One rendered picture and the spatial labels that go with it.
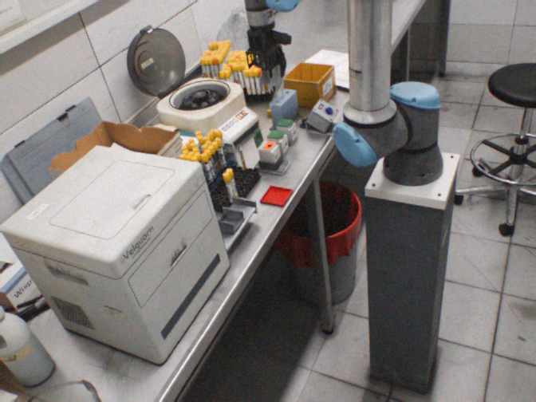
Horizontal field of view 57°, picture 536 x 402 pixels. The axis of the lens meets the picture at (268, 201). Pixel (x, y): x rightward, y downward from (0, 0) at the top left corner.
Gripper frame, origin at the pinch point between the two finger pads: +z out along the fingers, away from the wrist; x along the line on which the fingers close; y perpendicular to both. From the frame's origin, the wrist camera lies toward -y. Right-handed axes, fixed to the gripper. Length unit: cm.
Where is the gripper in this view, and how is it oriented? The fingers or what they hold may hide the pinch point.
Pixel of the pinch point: (275, 86)
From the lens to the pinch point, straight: 153.0
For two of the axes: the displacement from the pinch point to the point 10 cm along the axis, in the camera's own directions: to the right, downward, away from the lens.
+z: 1.5, 7.7, 6.3
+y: -5.1, 6.0, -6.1
